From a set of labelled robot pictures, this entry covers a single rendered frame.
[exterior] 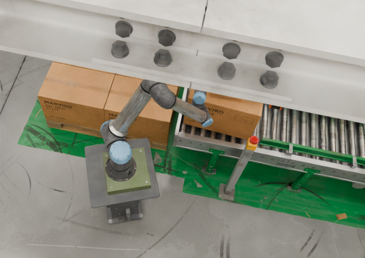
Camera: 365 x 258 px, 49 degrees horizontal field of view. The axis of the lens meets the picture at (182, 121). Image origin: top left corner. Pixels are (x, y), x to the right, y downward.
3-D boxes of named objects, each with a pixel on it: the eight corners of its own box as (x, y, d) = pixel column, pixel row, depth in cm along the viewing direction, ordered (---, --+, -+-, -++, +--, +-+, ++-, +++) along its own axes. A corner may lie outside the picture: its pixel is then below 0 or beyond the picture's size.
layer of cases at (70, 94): (184, 65, 439) (188, 40, 405) (167, 144, 386) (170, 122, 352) (77, 44, 440) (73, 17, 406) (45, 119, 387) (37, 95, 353)
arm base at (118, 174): (134, 178, 293) (134, 172, 285) (107, 179, 290) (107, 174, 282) (133, 155, 303) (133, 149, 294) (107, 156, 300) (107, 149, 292)
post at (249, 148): (230, 189, 384) (257, 138, 299) (230, 195, 380) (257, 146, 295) (224, 187, 384) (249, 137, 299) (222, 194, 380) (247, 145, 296)
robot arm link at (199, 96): (191, 104, 290) (193, 95, 282) (194, 90, 297) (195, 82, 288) (204, 106, 290) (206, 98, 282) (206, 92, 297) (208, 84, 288)
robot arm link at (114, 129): (102, 151, 285) (153, 82, 239) (95, 131, 293) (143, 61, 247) (121, 150, 295) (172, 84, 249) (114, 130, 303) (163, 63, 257)
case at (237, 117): (255, 104, 371) (267, 77, 337) (249, 140, 350) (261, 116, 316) (192, 88, 374) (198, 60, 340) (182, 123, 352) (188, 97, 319)
